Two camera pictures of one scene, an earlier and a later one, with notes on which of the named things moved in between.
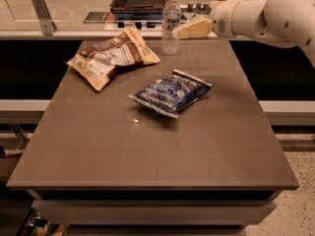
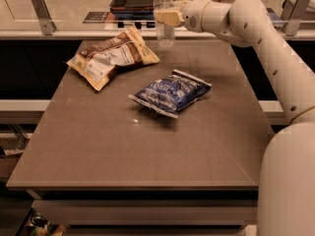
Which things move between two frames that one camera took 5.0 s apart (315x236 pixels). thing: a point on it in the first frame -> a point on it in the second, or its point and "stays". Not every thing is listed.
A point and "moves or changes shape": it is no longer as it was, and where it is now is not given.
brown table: (101, 165) stays
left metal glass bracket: (46, 24) stays
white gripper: (220, 20) -> (193, 17)
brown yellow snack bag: (95, 62) stays
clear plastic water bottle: (171, 18) moves or changes shape
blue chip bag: (167, 94) stays
